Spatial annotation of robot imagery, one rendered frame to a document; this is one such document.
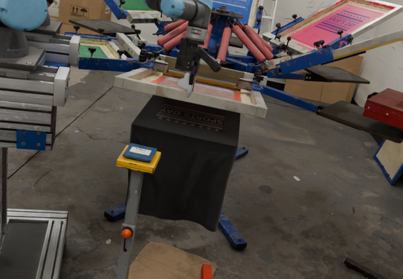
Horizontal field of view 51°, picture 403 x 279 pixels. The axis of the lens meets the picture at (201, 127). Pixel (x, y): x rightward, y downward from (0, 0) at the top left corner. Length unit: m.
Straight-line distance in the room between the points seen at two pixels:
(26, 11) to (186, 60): 0.60
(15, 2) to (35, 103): 0.34
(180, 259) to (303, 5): 4.51
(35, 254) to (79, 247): 0.43
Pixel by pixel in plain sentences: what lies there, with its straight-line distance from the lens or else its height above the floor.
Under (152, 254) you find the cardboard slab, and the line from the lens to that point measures 2.55.
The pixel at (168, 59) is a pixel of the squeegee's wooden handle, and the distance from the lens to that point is 2.17.
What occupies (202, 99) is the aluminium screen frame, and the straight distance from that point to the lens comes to 1.58.
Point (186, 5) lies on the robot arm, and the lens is 1.50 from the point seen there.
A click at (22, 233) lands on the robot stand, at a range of 2.35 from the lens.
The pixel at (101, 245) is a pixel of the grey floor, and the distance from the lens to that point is 2.61.
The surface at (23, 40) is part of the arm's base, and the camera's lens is 1.40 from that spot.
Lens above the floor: 1.63
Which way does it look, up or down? 22 degrees down
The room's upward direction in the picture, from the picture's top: 11 degrees clockwise
